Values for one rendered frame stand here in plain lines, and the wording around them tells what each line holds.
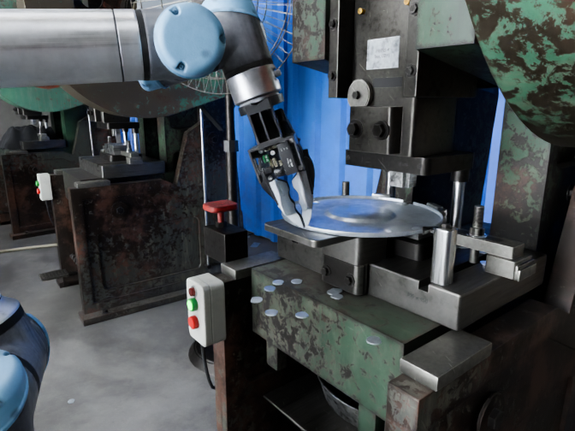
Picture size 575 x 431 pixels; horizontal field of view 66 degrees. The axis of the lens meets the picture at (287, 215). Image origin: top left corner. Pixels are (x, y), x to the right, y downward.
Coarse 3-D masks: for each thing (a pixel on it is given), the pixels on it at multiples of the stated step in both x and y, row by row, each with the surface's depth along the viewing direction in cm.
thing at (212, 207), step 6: (204, 204) 101; (210, 204) 100; (216, 204) 100; (222, 204) 100; (228, 204) 100; (234, 204) 101; (210, 210) 98; (216, 210) 98; (222, 210) 99; (228, 210) 100; (222, 216) 102
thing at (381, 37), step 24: (360, 0) 80; (384, 0) 76; (408, 0) 72; (360, 24) 81; (384, 24) 77; (360, 48) 82; (384, 48) 77; (360, 72) 83; (384, 72) 78; (360, 96) 82; (384, 96) 79; (360, 120) 80; (384, 120) 76; (408, 120) 76; (432, 120) 78; (360, 144) 81; (384, 144) 77; (408, 144) 77; (432, 144) 80
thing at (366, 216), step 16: (320, 208) 87; (336, 208) 84; (352, 208) 84; (368, 208) 84; (384, 208) 84; (400, 208) 87; (416, 208) 87; (432, 208) 85; (320, 224) 75; (336, 224) 75; (352, 224) 75; (368, 224) 75; (384, 224) 75; (400, 224) 75; (416, 224) 75; (432, 224) 75
